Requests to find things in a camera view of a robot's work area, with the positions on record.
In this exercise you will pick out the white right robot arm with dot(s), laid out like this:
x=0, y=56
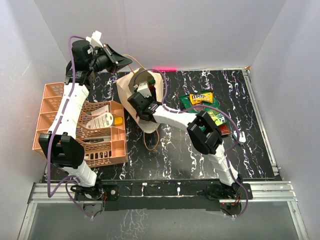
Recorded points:
x=205, y=135

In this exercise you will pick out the white tube with label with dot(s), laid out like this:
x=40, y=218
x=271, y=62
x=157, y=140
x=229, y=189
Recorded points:
x=104, y=120

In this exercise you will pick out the orange plastic organizer basket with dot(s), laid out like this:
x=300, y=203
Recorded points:
x=102, y=146

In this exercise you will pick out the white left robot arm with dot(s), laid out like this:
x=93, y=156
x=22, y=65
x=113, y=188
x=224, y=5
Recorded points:
x=60, y=146

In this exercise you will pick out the small white blue clip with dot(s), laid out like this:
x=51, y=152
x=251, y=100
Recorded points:
x=242, y=137

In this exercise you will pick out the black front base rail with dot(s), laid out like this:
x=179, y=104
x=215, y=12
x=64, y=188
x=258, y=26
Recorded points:
x=181, y=194

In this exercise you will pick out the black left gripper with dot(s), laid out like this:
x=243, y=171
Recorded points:
x=120, y=62

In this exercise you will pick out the brown paper bag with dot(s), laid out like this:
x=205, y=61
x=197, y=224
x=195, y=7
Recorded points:
x=139, y=107

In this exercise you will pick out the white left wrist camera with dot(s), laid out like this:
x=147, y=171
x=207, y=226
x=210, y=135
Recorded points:
x=95, y=39

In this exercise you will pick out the yellow m&m candy bag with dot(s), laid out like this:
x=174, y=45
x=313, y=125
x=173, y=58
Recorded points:
x=200, y=97

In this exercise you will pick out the yellow bottle cap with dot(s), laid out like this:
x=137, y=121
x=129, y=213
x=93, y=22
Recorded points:
x=118, y=121

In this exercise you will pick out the green real cookies bag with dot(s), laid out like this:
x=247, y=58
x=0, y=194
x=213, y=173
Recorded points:
x=217, y=117

